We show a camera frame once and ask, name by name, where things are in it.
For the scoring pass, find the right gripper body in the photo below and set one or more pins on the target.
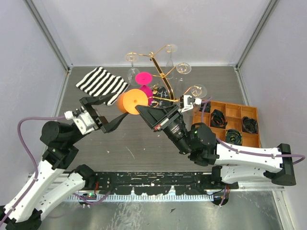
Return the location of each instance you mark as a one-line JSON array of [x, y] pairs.
[[169, 120]]

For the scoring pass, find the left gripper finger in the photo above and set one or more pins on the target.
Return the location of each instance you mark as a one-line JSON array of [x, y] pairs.
[[108, 127], [88, 102]]

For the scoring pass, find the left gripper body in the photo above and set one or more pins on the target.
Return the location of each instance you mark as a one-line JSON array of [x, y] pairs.
[[100, 121]]

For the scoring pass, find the orange plastic wine glass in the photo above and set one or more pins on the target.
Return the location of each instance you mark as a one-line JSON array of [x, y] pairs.
[[128, 101]]

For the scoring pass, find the gold wine glass rack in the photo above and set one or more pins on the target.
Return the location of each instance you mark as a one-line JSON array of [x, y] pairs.
[[162, 75]]

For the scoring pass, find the clear round wine glass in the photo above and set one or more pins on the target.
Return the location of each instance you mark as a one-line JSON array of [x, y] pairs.
[[198, 92]]

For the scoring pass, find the pink plastic wine glass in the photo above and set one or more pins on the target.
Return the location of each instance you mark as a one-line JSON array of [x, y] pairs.
[[144, 79]]

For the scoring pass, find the clear stemless glass tumbler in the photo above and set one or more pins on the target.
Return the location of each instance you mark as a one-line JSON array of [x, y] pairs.
[[133, 71]]

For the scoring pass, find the clear champagne flute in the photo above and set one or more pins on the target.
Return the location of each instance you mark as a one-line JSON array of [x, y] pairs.
[[170, 49], [182, 69]]

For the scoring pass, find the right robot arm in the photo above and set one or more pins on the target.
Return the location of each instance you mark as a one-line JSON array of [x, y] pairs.
[[231, 163]]

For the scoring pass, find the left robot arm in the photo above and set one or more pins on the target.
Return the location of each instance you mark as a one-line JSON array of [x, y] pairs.
[[33, 203]]

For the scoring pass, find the striped black white cloth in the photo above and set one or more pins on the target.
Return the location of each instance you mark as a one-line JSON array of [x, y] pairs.
[[100, 82]]

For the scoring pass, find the black coil top left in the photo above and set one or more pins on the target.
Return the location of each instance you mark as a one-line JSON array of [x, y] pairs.
[[207, 107]]

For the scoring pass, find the black coil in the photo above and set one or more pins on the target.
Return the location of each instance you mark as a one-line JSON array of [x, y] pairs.
[[233, 136], [207, 107], [249, 125], [218, 119]]

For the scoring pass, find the black coil centre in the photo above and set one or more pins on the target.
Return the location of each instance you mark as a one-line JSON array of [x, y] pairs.
[[218, 119]]

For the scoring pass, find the black coil bottom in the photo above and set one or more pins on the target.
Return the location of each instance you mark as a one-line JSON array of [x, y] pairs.
[[233, 136]]

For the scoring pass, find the orange compartment tray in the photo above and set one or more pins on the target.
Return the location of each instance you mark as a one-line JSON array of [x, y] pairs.
[[234, 114]]

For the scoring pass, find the black coil right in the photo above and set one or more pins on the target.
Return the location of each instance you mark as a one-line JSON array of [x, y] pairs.
[[249, 125]]

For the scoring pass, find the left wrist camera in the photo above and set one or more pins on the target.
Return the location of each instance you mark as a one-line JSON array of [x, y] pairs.
[[82, 120]]

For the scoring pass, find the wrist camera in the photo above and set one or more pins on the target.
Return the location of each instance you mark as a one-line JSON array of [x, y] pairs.
[[189, 103], [82, 120]]

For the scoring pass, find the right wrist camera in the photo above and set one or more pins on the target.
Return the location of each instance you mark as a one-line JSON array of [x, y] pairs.
[[189, 103]]

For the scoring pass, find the black mounting base plate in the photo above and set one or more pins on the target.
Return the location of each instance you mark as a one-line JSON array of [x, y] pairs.
[[157, 183]]

